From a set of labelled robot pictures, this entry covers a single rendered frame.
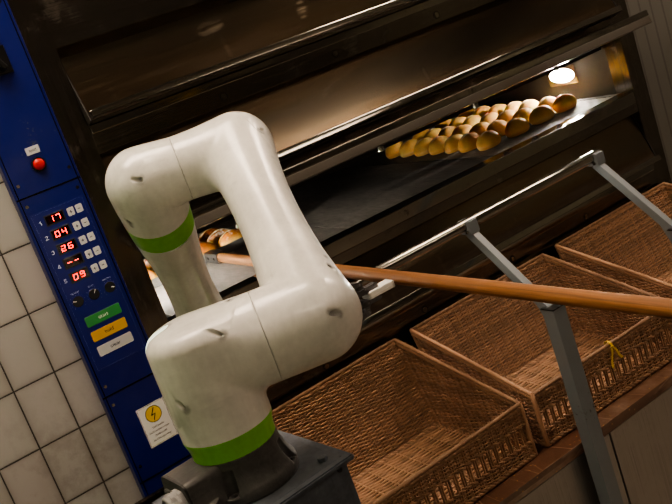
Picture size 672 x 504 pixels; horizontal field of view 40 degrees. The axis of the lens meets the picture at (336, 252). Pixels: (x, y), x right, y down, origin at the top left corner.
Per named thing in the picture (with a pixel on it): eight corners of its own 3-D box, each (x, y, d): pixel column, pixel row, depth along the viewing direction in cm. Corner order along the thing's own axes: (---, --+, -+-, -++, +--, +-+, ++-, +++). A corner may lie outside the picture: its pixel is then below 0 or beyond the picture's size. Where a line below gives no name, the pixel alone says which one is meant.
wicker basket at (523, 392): (433, 413, 275) (404, 329, 268) (565, 329, 300) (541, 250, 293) (548, 450, 233) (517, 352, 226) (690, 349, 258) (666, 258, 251)
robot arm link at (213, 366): (302, 433, 124) (252, 304, 119) (191, 479, 122) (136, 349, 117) (288, 400, 136) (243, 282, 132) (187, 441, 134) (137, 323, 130)
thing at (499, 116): (382, 160, 354) (378, 146, 353) (473, 118, 376) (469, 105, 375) (487, 151, 302) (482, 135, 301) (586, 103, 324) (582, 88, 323)
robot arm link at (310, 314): (368, 300, 119) (253, 85, 156) (249, 347, 118) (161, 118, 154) (382, 360, 129) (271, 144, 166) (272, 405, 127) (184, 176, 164)
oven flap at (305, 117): (132, 226, 226) (93, 155, 228) (614, 16, 308) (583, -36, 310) (135, 220, 222) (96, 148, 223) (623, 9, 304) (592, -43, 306)
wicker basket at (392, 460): (266, 523, 246) (229, 432, 240) (423, 419, 273) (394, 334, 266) (370, 584, 205) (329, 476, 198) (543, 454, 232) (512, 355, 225)
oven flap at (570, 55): (160, 245, 215) (137, 257, 232) (652, 22, 297) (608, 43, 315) (155, 235, 215) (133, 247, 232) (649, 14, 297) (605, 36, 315)
